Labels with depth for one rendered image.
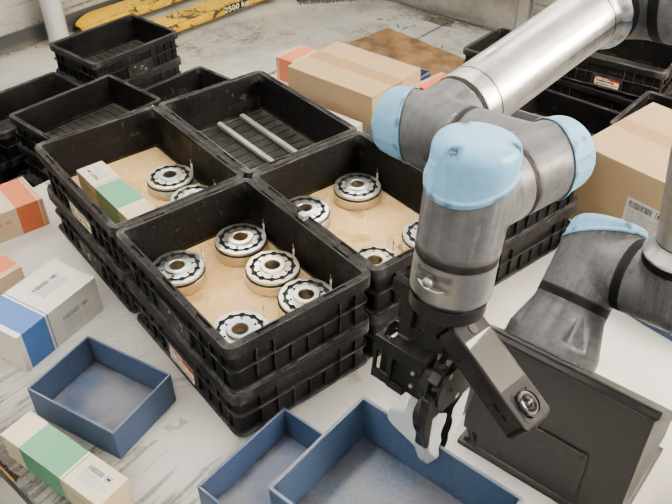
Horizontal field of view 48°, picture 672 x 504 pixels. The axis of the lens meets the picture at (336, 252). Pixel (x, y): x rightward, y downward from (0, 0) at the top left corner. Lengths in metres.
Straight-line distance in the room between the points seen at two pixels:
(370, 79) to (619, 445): 1.26
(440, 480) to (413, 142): 0.36
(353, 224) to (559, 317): 0.56
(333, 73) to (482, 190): 1.56
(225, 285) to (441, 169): 0.90
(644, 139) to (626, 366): 0.56
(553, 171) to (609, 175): 1.11
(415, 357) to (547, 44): 0.38
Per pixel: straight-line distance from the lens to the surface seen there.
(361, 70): 2.16
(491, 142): 0.62
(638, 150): 1.82
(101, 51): 3.34
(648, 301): 1.18
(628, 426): 1.15
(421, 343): 0.73
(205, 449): 1.37
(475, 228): 0.62
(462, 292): 0.66
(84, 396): 1.49
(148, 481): 1.35
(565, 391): 1.16
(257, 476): 1.32
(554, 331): 1.20
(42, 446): 1.37
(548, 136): 0.71
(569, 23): 0.92
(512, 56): 0.85
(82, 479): 1.31
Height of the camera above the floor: 1.78
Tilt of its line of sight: 39 degrees down
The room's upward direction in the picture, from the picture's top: 1 degrees counter-clockwise
